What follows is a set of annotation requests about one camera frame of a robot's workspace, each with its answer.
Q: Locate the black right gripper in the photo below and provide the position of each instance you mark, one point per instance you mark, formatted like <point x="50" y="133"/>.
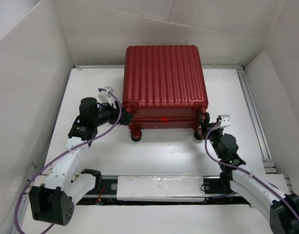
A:
<point x="205" y="127"/>

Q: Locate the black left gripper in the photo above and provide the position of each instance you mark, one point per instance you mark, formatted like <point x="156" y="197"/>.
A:
<point x="116" y="113"/>

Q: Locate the red hard-shell suitcase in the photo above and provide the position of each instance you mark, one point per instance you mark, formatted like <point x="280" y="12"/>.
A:
<point x="164" y="87"/>

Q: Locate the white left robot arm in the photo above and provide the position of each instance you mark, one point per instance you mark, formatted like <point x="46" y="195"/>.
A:
<point x="54" y="201"/>

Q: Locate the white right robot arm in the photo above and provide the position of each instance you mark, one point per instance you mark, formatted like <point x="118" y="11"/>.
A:
<point x="280" y="209"/>

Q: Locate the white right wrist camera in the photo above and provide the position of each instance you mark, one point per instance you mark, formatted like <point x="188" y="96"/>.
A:
<point x="223" y="121"/>

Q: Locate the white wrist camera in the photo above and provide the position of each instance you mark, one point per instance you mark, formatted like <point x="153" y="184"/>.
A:
<point x="105" y="95"/>
<point x="223" y="121"/>

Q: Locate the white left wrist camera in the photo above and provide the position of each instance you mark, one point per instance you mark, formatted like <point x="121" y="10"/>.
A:
<point x="105" y="95"/>

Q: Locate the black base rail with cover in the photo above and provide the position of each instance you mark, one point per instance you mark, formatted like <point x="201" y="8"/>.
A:
<point x="154" y="190"/>

